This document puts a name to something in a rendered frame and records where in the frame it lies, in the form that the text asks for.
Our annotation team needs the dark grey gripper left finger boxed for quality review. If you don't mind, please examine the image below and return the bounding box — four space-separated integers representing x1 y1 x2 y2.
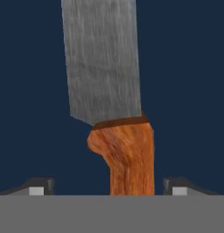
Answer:
0 177 56 197

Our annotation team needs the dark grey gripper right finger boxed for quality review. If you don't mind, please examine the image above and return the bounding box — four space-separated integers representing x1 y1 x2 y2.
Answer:
162 177 221 197

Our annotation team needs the wooden handled knife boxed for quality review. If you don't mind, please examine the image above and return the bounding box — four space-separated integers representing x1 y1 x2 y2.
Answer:
60 0 156 197

